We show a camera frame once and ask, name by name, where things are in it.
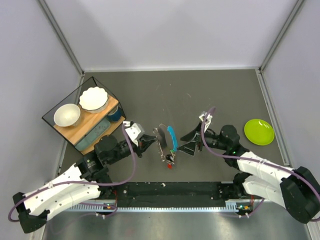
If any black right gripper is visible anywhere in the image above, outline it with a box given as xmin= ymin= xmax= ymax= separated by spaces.
xmin=177 ymin=121 xmax=229 ymax=156

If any blue handled metal keyring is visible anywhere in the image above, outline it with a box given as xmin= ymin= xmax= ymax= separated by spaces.
xmin=153 ymin=123 xmax=178 ymax=166

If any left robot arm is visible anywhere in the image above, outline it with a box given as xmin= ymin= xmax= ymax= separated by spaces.
xmin=12 ymin=134 xmax=156 ymax=234

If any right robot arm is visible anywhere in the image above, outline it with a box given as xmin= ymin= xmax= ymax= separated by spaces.
xmin=178 ymin=123 xmax=320 ymax=224

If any black key fob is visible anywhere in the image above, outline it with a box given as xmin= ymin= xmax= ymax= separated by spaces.
xmin=165 ymin=154 xmax=174 ymax=162

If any dark blue mug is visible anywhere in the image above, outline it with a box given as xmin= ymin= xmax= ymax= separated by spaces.
xmin=107 ymin=106 xmax=122 ymax=122

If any pale green rectangular tray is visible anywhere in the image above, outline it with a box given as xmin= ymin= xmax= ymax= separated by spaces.
xmin=75 ymin=117 xmax=111 ymax=152

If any white scalloped bowl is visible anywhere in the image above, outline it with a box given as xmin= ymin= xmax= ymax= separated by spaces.
xmin=79 ymin=86 xmax=109 ymax=114

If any lime green plate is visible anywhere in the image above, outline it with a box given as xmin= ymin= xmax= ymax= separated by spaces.
xmin=243 ymin=118 xmax=275 ymax=146

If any white round bowl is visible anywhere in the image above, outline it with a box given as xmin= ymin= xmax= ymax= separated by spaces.
xmin=53 ymin=103 xmax=81 ymax=127

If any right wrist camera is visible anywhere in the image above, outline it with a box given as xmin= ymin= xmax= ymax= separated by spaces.
xmin=198 ymin=111 xmax=213 ymax=133

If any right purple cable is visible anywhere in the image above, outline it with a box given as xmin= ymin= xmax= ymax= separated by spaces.
xmin=201 ymin=106 xmax=320 ymax=223

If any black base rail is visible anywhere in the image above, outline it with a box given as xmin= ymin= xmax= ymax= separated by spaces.
xmin=99 ymin=181 xmax=250 ymax=208

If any black wire wooden shelf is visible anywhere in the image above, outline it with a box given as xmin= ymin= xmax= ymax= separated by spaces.
xmin=42 ymin=76 xmax=126 ymax=155

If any white cable duct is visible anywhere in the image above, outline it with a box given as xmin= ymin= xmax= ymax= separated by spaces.
xmin=66 ymin=201 xmax=250 ymax=213

